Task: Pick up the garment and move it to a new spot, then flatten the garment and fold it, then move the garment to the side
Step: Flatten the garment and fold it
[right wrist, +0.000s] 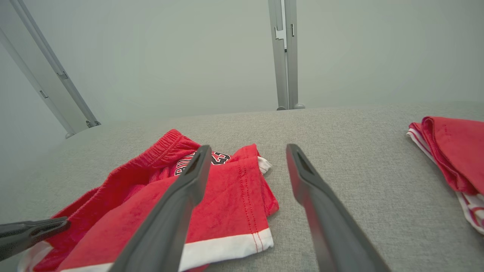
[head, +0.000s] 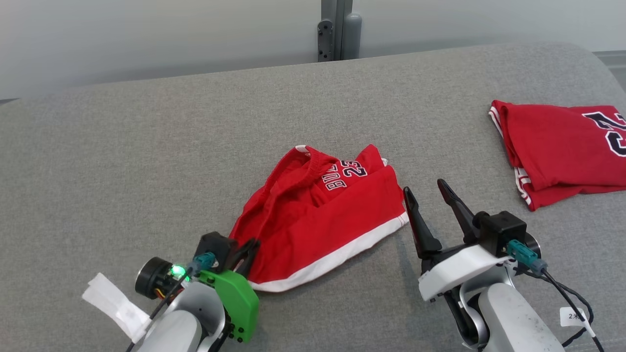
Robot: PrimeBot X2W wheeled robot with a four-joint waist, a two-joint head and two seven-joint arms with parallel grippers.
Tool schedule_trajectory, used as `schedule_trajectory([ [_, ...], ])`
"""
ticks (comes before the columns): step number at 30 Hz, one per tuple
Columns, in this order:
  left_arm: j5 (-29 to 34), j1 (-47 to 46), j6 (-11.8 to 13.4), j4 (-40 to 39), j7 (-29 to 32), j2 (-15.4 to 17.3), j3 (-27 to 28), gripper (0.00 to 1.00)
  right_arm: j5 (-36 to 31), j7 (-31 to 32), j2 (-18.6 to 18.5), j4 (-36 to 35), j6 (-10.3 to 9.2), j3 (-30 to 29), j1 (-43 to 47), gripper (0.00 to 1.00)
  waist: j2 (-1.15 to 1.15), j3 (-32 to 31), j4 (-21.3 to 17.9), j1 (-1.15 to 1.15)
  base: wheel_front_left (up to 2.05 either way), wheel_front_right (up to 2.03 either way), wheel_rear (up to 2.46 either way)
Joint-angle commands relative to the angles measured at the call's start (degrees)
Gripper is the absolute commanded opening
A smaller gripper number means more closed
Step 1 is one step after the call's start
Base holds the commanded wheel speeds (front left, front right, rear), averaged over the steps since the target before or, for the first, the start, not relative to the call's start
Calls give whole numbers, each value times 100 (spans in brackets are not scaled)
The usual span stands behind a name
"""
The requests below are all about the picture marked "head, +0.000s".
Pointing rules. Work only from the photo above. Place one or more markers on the grey metal partition post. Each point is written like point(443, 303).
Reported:
point(340, 29)

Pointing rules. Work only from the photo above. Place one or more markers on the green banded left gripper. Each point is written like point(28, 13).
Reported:
point(239, 303)

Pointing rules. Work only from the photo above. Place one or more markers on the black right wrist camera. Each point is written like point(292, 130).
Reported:
point(503, 230)

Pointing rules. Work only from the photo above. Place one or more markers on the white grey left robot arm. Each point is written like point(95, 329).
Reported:
point(186, 322)

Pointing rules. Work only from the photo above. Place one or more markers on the red basketball shorts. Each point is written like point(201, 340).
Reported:
point(318, 230)

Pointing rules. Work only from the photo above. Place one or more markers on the red basketball jersey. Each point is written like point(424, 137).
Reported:
point(552, 146)

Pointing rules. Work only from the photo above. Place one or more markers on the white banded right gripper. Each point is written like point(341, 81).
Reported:
point(459, 269)

